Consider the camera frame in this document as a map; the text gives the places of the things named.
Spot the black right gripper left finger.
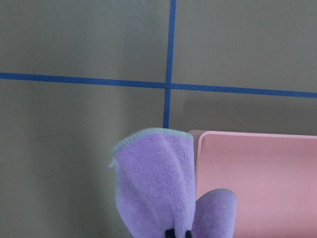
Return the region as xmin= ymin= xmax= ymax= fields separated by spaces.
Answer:
xmin=164 ymin=229 xmax=175 ymax=238

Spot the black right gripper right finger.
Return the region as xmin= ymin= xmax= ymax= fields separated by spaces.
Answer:
xmin=185 ymin=231 xmax=192 ymax=238

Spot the purple microfiber cloth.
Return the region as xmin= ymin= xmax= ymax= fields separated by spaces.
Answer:
xmin=111 ymin=128 xmax=237 ymax=238

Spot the pink plastic tray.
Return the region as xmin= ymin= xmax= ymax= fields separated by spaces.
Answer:
xmin=191 ymin=130 xmax=317 ymax=238

